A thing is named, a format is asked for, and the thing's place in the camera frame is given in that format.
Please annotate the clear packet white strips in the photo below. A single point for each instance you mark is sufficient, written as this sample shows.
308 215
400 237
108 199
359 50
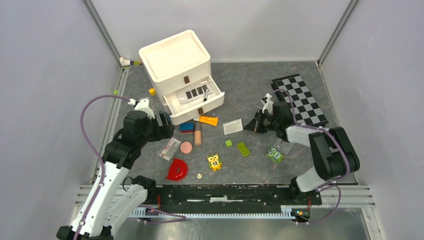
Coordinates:
233 126

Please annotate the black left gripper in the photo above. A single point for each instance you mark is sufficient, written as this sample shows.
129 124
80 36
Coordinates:
165 131

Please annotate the blue red duplo brick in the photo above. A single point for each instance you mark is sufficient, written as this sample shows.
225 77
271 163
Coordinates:
187 127

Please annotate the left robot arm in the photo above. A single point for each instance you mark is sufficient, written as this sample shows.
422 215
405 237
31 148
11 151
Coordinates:
99 218

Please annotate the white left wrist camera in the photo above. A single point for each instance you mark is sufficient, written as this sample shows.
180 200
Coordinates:
142 105

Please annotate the yellow small cube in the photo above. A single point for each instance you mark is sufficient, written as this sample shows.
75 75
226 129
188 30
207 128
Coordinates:
152 91

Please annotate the red arch brick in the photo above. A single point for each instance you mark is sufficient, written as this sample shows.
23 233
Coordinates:
177 170

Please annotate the eyeshadow palette in drawer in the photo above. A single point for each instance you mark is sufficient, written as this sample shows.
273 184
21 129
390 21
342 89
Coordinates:
193 93

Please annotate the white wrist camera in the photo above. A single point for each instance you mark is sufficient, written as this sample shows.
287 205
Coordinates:
267 104
142 105

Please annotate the yellow owl brick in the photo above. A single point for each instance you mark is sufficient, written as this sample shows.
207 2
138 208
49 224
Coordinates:
214 162

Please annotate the white three-drawer organizer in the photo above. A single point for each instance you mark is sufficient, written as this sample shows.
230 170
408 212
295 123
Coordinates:
179 62

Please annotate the small lime green cube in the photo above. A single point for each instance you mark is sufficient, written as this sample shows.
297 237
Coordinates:
228 143

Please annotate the black grey chessboard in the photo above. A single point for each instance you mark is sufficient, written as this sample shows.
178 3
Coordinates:
306 108

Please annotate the pink round sponge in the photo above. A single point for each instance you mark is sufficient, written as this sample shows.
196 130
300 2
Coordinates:
186 147

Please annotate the white corner block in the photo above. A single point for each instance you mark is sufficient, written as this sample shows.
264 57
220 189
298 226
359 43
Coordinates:
124 62

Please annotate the beige foundation bottle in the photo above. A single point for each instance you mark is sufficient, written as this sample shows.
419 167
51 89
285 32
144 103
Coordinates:
197 134

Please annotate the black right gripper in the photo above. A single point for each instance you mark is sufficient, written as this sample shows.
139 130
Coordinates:
253 124

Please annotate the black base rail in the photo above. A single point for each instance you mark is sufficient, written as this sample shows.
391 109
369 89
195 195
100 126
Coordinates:
228 198

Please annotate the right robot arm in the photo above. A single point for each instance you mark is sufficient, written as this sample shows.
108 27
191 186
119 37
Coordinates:
333 154

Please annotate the false eyelash case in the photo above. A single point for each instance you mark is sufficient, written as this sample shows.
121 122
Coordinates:
169 148

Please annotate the orange cream tube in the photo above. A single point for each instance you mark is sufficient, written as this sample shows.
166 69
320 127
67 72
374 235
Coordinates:
213 121

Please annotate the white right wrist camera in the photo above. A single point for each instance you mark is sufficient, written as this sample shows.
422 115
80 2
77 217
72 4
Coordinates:
267 104

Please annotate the clear plastic bag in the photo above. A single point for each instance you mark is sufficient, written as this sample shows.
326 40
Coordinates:
283 147

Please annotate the lime green flat brick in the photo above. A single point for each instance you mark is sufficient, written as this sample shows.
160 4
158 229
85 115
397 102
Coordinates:
242 148

